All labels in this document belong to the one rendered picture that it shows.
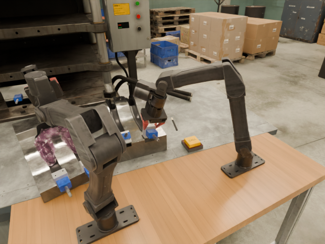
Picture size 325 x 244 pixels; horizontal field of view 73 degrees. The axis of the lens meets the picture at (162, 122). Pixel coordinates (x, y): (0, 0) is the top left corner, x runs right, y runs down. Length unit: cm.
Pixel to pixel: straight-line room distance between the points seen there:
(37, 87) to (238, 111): 66
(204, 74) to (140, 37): 102
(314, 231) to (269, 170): 101
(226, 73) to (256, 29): 461
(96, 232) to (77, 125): 43
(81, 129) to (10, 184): 68
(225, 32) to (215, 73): 392
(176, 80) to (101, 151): 42
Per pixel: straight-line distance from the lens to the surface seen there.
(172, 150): 107
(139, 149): 102
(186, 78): 80
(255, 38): 539
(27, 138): 124
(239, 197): 92
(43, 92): 73
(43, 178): 99
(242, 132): 91
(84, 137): 49
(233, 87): 79
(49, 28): 161
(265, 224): 190
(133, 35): 173
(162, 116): 93
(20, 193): 107
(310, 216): 208
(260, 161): 108
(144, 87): 85
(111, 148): 50
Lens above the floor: 148
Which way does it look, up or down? 32 degrees down
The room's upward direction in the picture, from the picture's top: 2 degrees counter-clockwise
